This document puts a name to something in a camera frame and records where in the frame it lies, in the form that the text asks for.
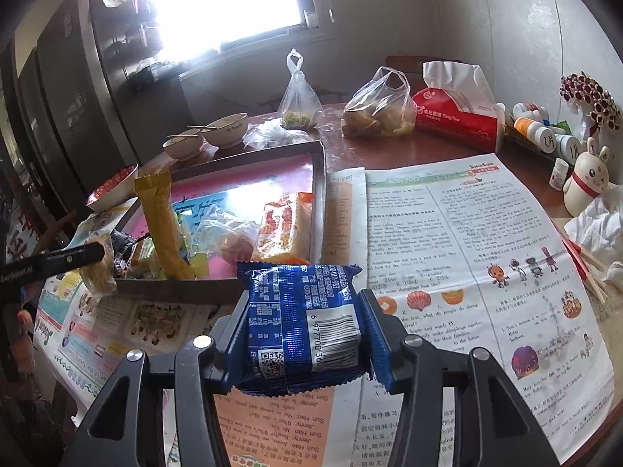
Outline blue snack packet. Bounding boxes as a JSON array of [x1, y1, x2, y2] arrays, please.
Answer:
[[236, 262, 371, 397]]

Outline dark small snack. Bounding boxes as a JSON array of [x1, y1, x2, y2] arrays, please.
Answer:
[[111, 230, 149, 278]]

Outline yellow wafer snack clear wrap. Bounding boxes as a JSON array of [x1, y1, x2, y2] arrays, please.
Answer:
[[192, 205, 260, 265]]

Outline orange snack packet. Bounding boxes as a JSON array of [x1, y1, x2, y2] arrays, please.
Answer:
[[252, 192, 313, 265]]

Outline gold yellow snack packet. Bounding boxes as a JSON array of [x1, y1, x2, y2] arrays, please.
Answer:
[[134, 171, 195, 281]]

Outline clear bag with round cake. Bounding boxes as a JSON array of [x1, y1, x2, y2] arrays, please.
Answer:
[[80, 232, 117, 302]]

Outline green snack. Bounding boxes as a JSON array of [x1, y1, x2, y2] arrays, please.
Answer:
[[128, 209, 209, 279]]

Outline person's left hand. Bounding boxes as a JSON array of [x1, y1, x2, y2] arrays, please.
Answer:
[[1, 304, 36, 395]]

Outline left newspaper sheet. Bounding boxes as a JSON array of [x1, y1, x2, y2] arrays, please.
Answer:
[[33, 196, 235, 409]]

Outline front orange newspaper sheet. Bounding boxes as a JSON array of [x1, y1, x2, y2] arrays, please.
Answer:
[[215, 378, 362, 466]]

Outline right newspaper sheet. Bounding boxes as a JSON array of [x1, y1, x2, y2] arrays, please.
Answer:
[[327, 154, 614, 461]]

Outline red rimmed white bowl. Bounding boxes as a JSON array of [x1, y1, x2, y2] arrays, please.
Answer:
[[86, 165, 138, 213]]

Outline grey cardboard box lid tray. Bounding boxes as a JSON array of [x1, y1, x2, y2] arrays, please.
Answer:
[[117, 141, 326, 305]]

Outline dark refrigerator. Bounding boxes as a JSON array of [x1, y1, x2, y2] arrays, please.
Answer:
[[8, 0, 138, 218]]

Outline white bowl left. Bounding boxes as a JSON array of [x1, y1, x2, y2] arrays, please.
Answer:
[[162, 130, 205, 162]]

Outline crumpled white tissue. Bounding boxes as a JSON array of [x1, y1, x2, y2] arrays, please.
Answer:
[[565, 186, 623, 291]]

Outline white bowl right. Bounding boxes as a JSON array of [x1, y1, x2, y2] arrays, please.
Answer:
[[201, 113, 248, 149]]

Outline small white bottle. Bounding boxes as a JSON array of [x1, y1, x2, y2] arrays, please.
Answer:
[[549, 158, 569, 191]]

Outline crumpled clear plastic wrap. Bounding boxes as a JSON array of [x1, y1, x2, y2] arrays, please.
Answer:
[[243, 118, 312, 150]]

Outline white rabbit figurine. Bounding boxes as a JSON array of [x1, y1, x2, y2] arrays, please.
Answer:
[[563, 137, 610, 217]]

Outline plastic bag of pastries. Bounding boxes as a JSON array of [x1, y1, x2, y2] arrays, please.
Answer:
[[341, 67, 416, 138]]

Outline white orange pill bottle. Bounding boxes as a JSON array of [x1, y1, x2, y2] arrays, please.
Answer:
[[514, 117, 556, 154]]

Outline red tissue pack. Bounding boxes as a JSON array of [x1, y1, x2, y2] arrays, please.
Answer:
[[412, 60, 504, 153]]

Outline tied clear plastic bag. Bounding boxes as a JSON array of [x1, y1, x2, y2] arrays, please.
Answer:
[[278, 49, 322, 131]]

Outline red white flower decoration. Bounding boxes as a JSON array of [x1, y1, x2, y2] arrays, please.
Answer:
[[559, 72, 622, 140]]

